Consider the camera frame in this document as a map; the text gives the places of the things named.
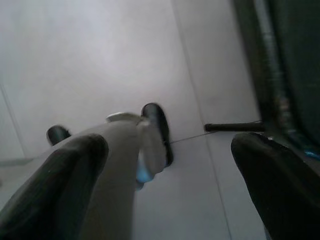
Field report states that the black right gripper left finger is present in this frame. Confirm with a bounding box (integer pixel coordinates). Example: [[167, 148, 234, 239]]
[[0, 133, 109, 240]]

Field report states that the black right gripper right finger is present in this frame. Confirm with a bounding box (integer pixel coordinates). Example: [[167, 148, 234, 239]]
[[230, 132, 320, 240]]

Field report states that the black robot left foot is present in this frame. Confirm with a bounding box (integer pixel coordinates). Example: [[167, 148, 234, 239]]
[[46, 124, 72, 146]]

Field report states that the black robot foot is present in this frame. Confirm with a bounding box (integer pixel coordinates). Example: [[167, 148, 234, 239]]
[[140, 102, 175, 168], [46, 124, 72, 146]]

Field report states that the grey robot right leg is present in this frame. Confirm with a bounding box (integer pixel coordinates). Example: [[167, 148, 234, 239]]
[[67, 112, 168, 240]]

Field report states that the black robot right foot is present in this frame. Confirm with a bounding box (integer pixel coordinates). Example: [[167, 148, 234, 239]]
[[140, 102, 175, 168]]

